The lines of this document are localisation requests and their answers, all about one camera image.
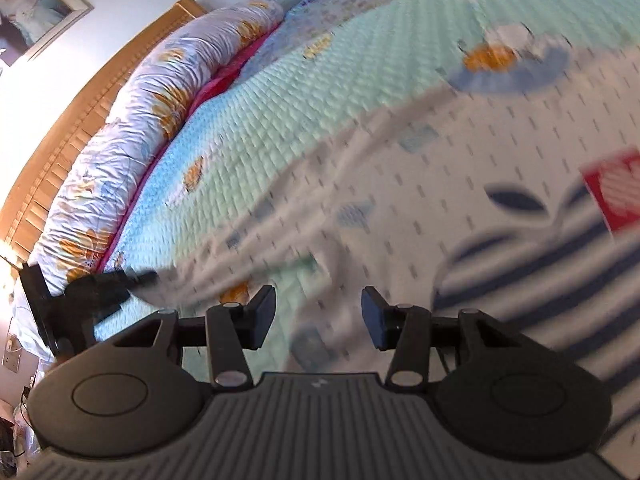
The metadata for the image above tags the white patterned baby garment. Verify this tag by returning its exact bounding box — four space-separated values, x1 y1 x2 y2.
140 47 639 476

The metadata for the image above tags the wooden headboard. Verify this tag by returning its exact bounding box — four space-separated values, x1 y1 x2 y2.
1 0 206 261

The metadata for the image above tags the floral long pillow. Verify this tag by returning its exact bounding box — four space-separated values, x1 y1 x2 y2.
29 0 284 290

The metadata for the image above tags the magenta bed sheet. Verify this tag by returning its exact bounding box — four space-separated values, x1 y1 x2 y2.
94 22 284 273

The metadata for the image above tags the mint green bee quilt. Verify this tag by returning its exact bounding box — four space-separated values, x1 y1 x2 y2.
92 0 640 380

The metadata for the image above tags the framed wall picture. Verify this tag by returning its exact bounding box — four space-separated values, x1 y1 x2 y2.
1 0 93 73

